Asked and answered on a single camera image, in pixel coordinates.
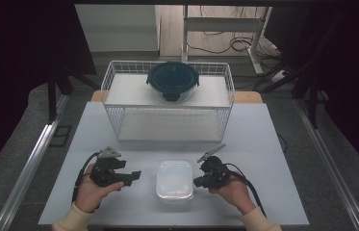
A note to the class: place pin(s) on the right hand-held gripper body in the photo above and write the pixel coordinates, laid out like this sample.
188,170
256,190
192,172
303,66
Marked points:
215,173

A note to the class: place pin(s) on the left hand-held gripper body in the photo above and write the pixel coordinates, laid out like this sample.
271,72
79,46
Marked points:
106,173

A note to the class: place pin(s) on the white rectangular plastic container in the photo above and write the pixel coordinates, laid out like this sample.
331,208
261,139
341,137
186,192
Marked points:
174,181

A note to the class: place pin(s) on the round container dark blue lid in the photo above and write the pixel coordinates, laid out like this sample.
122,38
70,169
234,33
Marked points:
172,78

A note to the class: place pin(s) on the person's left hand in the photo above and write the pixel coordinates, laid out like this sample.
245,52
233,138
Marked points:
90,195

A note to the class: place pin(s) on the person's right hand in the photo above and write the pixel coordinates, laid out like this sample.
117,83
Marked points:
236,195

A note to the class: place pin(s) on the wooden table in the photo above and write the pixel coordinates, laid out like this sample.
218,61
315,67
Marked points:
247,97

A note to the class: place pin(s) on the black stand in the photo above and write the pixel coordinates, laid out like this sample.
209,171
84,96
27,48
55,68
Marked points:
312,96
52,96

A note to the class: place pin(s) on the white power strip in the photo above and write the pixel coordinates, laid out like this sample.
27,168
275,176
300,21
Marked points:
278,75

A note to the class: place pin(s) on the white cabinet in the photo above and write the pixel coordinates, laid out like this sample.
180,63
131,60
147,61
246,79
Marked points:
119,29

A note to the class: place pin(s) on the black floor bracket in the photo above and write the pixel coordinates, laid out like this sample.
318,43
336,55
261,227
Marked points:
61,136

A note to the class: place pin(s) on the aluminium rail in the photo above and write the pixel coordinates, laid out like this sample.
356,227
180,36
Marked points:
331,166
28,170

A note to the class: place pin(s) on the white metal desk frame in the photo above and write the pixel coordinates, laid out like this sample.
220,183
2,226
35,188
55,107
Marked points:
222,24

